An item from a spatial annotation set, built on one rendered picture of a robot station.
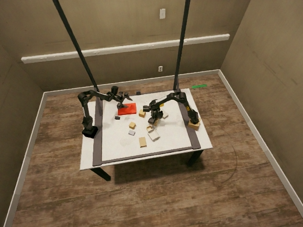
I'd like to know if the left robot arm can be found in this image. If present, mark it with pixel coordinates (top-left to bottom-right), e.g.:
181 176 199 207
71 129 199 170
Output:
143 92 199 124

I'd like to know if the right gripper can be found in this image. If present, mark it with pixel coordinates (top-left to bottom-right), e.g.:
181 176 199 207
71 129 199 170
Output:
115 92 133 110

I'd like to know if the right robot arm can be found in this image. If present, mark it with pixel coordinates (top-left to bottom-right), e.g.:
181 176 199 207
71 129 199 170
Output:
78 86 123 133

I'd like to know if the red flat rectangular block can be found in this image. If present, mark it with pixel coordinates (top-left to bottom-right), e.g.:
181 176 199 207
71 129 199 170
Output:
118 103 136 115

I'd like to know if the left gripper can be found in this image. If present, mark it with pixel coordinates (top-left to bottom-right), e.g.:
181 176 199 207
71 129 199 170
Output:
148 112 157 124

